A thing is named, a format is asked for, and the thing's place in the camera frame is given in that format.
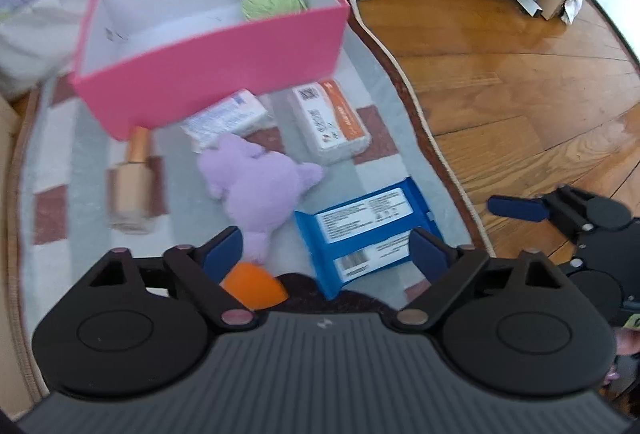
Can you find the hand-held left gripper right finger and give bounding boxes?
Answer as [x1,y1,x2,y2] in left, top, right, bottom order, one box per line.
[391,228,567,333]

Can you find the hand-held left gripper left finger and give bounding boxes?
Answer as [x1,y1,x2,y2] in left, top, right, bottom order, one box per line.
[87,227,261,331]

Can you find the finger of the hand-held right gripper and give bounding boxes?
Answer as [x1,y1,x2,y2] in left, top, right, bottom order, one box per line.
[487,184,633,244]

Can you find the orange makeup sponge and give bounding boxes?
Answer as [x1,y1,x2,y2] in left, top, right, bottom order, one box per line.
[220,263,290,312]

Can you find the blue wet wipes pack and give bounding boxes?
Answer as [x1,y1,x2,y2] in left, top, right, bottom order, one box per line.
[294,177,443,301]

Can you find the purple plush toy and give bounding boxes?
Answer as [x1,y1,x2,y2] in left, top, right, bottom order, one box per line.
[197,134,326,265]

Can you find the white tissue pack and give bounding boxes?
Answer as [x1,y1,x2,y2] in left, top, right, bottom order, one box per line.
[181,89,276,152]

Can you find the white box orange label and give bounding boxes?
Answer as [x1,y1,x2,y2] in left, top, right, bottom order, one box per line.
[287,79,373,165]

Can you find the pink cardboard box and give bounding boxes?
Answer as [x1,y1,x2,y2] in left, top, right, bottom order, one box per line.
[70,0,351,142]

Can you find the person's right hand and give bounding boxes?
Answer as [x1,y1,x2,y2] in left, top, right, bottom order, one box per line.
[602,326,640,390]

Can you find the checkered oval rug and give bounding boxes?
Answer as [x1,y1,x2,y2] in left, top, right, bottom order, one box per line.
[5,0,493,415]

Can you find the brown cardboard panel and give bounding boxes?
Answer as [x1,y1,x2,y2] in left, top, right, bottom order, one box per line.
[0,95,28,415]

